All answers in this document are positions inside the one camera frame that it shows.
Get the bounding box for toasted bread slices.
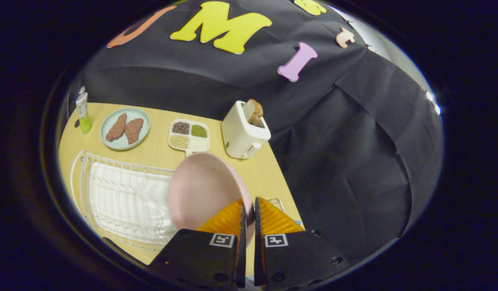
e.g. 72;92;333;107
243;99;264;126

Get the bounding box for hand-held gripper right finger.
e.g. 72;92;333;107
254;197;350;289

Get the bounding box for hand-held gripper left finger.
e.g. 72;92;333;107
148;198;247;290

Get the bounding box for white toaster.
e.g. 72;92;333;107
221;100;271;159

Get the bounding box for clear mesh basket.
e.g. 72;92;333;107
268;197;304;226

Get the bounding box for brown meat patty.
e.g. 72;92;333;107
125;118;144;145
106;114;127;142

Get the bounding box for white wire dish rack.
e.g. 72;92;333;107
70;150;180;252

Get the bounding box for green liquid bottle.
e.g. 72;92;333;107
76;87;92;134

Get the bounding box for pink plate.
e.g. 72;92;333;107
167;152;255;247

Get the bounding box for pale green plate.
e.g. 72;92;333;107
100;107;151;151

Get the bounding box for white divided seasoning tray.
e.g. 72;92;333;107
168;119;210;156

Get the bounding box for black backdrop cloth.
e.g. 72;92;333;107
67;0;443;263

